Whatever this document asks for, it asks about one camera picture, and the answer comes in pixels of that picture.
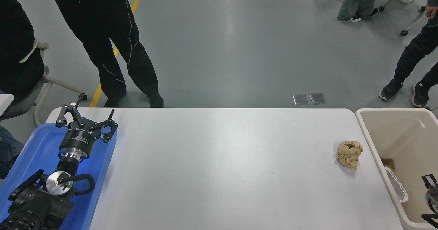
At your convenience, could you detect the blue plastic tray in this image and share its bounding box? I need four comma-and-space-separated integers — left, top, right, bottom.
0, 122, 118, 230

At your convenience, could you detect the crumpled foil tray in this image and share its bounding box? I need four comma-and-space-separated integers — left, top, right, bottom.
384, 167, 409, 203

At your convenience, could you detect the tan paper ball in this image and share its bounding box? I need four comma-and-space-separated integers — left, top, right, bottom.
335, 141, 364, 170

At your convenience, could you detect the metal floor plate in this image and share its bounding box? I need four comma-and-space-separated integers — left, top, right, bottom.
293, 94, 310, 106
310, 93, 327, 105

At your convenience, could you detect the large pale plastic bin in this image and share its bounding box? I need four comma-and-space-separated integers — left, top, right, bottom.
355, 108, 438, 230

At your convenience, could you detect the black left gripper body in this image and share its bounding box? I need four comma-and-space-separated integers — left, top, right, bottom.
59, 118, 103, 154

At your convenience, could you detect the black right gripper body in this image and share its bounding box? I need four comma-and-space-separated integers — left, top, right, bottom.
425, 186, 438, 214

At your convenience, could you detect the white desk corner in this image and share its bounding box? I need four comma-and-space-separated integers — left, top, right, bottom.
0, 94, 15, 116

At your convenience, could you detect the grey office chair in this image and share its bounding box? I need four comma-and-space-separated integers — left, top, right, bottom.
0, 40, 88, 128

